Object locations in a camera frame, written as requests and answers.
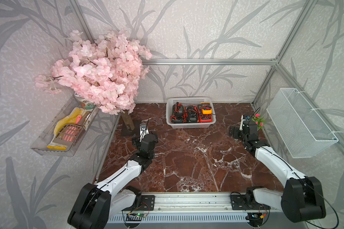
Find white plastic basket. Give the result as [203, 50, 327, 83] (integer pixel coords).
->
[165, 97, 217, 129]

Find brown pink slotted tool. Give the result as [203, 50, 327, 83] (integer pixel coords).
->
[54, 124, 82, 146]

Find small black multimeter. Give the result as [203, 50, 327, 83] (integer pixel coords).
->
[173, 102, 184, 117]

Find pink cherry blossom tree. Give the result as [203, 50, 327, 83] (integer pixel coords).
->
[34, 30, 153, 115]

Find clear acrylic wall shelf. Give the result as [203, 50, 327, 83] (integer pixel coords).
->
[30, 97, 99, 157]

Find black metal tree base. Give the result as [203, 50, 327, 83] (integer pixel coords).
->
[120, 118, 142, 137]

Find large red multimeter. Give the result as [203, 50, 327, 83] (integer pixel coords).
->
[198, 114, 213, 123]

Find yellow multimeter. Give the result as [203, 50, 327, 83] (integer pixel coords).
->
[200, 102, 213, 115]

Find white wire wall basket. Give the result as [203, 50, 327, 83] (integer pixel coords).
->
[267, 88, 339, 158]

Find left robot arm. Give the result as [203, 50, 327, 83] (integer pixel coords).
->
[67, 121, 158, 229]

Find dark grey green multimeter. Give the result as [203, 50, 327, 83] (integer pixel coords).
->
[185, 106, 199, 123]

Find small potted pink flowers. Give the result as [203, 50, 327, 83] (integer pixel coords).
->
[252, 114, 265, 130]

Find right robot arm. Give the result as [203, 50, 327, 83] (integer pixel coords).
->
[228, 115, 329, 224]

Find yellow mesh item on shelf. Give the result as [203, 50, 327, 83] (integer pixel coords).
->
[54, 107, 85, 135]

